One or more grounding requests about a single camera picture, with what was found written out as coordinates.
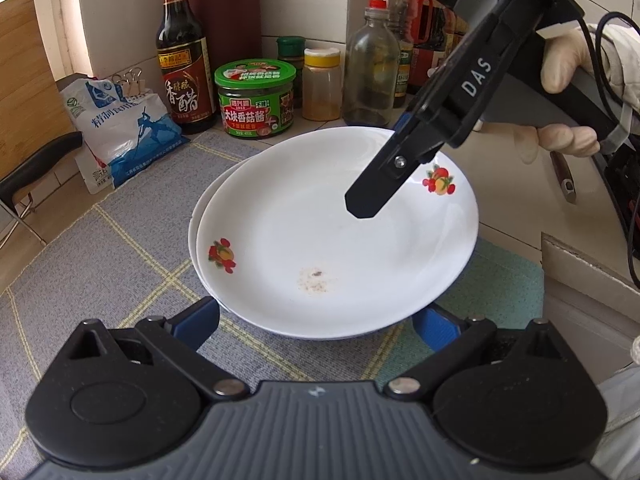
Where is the bamboo cutting board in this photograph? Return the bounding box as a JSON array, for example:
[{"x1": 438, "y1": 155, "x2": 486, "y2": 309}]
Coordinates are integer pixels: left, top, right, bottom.
[{"x1": 0, "y1": 0, "x2": 72, "y2": 181}]

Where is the plastic bottle with brown cap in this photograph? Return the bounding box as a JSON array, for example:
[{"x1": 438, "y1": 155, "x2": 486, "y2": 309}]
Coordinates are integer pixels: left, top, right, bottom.
[{"x1": 382, "y1": 0, "x2": 419, "y2": 109}]

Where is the grey and teal checked cloth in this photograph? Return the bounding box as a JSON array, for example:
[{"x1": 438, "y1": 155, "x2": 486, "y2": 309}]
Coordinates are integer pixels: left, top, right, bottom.
[{"x1": 0, "y1": 131, "x2": 546, "y2": 411}]

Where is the brown metal utensil handle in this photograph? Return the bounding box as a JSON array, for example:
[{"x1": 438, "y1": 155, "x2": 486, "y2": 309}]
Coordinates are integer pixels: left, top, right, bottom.
[{"x1": 550, "y1": 150, "x2": 579, "y2": 205}]

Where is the person's white jacket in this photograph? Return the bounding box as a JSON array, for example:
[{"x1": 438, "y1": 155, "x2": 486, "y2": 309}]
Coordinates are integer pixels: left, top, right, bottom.
[{"x1": 595, "y1": 335, "x2": 640, "y2": 480}]

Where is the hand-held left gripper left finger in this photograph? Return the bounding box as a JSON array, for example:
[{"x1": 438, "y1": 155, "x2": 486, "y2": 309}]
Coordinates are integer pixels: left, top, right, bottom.
[{"x1": 50, "y1": 296, "x2": 251, "y2": 402}]

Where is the dark red knife block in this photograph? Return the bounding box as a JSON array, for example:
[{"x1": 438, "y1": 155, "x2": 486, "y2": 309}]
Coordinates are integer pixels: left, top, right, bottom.
[{"x1": 182, "y1": 0, "x2": 267, "y2": 83}]

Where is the glass bottle with red cap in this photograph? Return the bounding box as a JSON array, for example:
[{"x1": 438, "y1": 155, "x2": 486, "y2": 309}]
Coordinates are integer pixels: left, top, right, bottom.
[{"x1": 344, "y1": 0, "x2": 401, "y2": 128}]

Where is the red label sauce bottle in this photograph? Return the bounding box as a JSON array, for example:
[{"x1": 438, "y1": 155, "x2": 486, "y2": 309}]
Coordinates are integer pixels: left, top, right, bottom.
[{"x1": 412, "y1": 0, "x2": 467, "y2": 95}]

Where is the dark vinegar bottle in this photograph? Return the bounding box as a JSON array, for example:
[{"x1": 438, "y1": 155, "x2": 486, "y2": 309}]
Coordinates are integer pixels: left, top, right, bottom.
[{"x1": 156, "y1": 0, "x2": 219, "y2": 135}]

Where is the blue and white salt bag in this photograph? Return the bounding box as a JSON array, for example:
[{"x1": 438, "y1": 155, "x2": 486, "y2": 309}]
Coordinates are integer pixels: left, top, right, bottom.
[{"x1": 60, "y1": 76, "x2": 191, "y2": 196}]

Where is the yellow lidded spice jar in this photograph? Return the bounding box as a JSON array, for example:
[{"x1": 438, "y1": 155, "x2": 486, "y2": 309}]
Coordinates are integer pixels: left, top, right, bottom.
[{"x1": 302, "y1": 47, "x2": 344, "y2": 122}]

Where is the person's right hand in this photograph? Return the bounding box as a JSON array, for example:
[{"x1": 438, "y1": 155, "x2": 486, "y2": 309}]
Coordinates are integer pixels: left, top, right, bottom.
[{"x1": 480, "y1": 24, "x2": 609, "y2": 164}]

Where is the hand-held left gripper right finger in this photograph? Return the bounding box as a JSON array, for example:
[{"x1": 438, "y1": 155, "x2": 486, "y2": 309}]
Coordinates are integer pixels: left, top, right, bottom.
[{"x1": 385, "y1": 305, "x2": 578, "y2": 402}]

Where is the white floral plate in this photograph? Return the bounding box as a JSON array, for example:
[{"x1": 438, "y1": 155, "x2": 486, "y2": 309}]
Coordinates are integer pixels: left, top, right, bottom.
[{"x1": 188, "y1": 152, "x2": 441, "y2": 342}]

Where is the black cable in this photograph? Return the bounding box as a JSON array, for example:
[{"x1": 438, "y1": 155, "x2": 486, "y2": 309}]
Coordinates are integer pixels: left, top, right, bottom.
[{"x1": 577, "y1": 9, "x2": 640, "y2": 288}]

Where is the black handled kitchen knife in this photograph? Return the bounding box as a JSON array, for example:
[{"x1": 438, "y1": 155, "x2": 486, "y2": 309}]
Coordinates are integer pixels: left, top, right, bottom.
[{"x1": 0, "y1": 131, "x2": 84, "y2": 211}]

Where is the white plate with crumbs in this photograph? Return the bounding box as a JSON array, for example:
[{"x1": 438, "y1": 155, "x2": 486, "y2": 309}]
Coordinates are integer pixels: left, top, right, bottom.
[{"x1": 196, "y1": 126, "x2": 480, "y2": 337}]

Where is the dark green lidded spice jar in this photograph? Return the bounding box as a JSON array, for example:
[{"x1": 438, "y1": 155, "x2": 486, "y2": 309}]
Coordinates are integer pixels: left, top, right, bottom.
[{"x1": 276, "y1": 36, "x2": 307, "y2": 109}]

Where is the green lidded sauce jar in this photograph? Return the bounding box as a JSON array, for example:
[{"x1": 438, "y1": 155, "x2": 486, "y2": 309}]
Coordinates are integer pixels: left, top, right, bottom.
[{"x1": 214, "y1": 57, "x2": 297, "y2": 140}]

